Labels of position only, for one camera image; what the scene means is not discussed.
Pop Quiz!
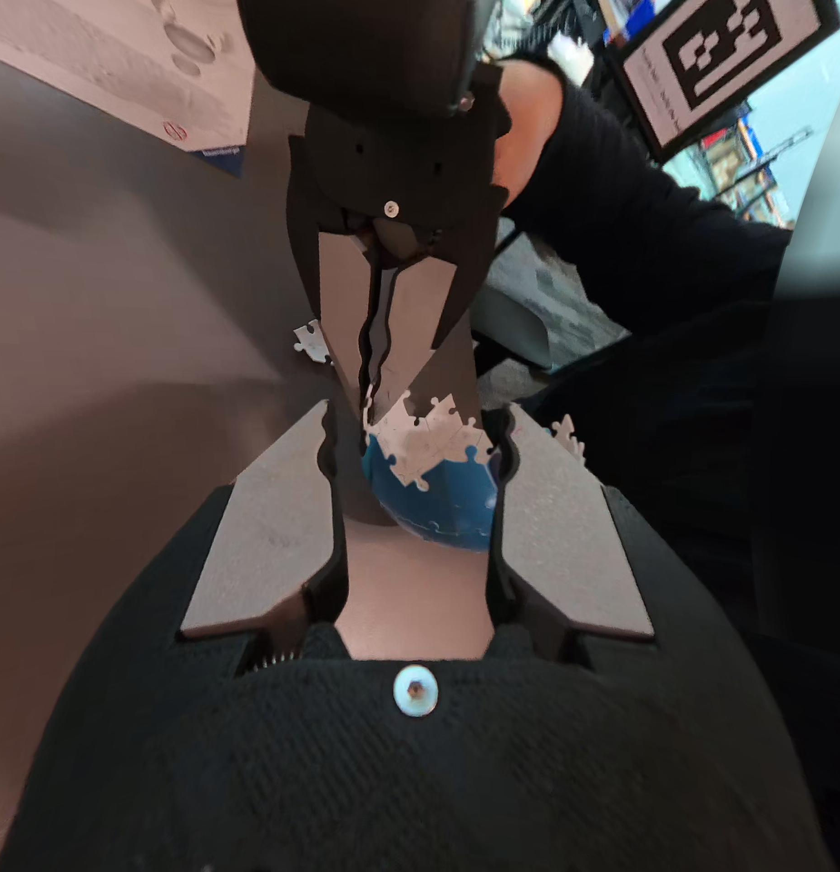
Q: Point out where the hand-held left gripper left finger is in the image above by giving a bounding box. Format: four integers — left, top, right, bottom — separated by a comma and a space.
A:
179, 399, 351, 644

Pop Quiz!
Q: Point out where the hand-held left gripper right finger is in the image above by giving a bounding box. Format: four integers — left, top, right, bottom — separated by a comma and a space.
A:
487, 402, 657, 644

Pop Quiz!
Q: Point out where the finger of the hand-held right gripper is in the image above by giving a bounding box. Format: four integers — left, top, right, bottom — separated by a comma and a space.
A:
318, 229, 380, 438
374, 255, 463, 411

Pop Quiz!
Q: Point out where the blue and white puzzle ball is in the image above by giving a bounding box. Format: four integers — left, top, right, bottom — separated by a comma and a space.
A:
361, 390, 590, 554

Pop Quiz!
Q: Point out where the person's right forearm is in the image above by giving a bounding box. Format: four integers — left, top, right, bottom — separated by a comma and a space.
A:
505, 58, 796, 338

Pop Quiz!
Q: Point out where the white loose puzzle piece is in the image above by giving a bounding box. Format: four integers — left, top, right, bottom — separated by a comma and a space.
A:
292, 319, 334, 367

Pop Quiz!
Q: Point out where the cartoon puzzle box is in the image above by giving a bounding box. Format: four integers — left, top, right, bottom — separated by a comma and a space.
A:
0, 0, 252, 180

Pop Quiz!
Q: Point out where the person's right hand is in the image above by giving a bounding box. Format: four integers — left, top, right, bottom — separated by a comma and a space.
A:
495, 61, 565, 213

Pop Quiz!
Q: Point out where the office chair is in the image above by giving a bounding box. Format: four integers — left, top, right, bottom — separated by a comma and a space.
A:
473, 282, 553, 372

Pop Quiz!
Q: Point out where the black and white marker board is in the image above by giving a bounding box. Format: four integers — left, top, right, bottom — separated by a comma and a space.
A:
605, 0, 840, 163

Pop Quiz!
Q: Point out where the background storage shelf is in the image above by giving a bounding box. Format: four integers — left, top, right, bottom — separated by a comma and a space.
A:
692, 116, 816, 229

